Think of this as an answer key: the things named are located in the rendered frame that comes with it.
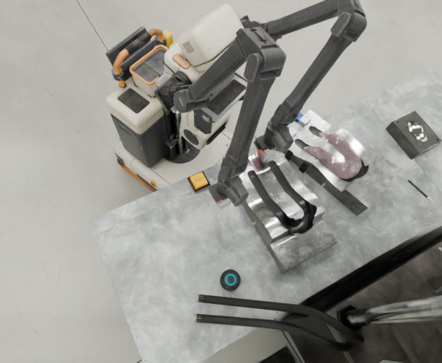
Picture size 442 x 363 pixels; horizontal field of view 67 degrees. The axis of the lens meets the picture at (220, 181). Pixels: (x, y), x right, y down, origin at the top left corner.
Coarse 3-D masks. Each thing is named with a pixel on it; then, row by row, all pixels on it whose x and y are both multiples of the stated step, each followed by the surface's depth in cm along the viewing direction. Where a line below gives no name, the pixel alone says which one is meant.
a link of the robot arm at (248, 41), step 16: (240, 32) 87; (256, 32) 88; (240, 48) 89; (256, 48) 84; (272, 48) 86; (224, 64) 97; (240, 64) 95; (272, 64) 86; (208, 80) 104; (224, 80) 103; (176, 96) 116; (192, 96) 112; (208, 96) 113
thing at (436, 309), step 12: (408, 300) 94; (420, 300) 87; (432, 300) 82; (348, 312) 128; (360, 312) 118; (372, 312) 109; (384, 312) 102; (396, 312) 96; (408, 312) 90; (420, 312) 85; (432, 312) 81; (348, 324) 128; (360, 324) 120; (372, 324) 112; (384, 324) 105; (396, 324) 100
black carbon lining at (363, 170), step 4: (312, 128) 163; (316, 128) 163; (312, 132) 162; (316, 132) 163; (320, 132) 162; (296, 140) 160; (300, 140) 160; (296, 144) 159; (300, 144) 159; (304, 144) 159; (364, 168) 153; (360, 172) 153; (364, 172) 152; (356, 176) 152; (360, 176) 152; (344, 180) 149; (348, 180) 151; (352, 180) 151
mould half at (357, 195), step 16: (304, 128) 162; (320, 128) 163; (336, 128) 161; (320, 144) 156; (352, 144) 156; (304, 160) 152; (368, 160) 155; (384, 160) 151; (320, 176) 152; (336, 176) 150; (368, 176) 147; (384, 176) 148; (336, 192) 151; (352, 192) 143; (368, 192) 144; (352, 208) 150
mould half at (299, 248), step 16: (256, 160) 150; (272, 160) 150; (240, 176) 146; (272, 176) 147; (288, 176) 148; (256, 192) 144; (272, 192) 144; (304, 192) 142; (256, 208) 140; (288, 208) 137; (320, 208) 137; (272, 224) 133; (320, 224) 142; (272, 240) 133; (288, 240) 138; (304, 240) 139; (320, 240) 139; (336, 240) 140; (288, 256) 136; (304, 256) 136
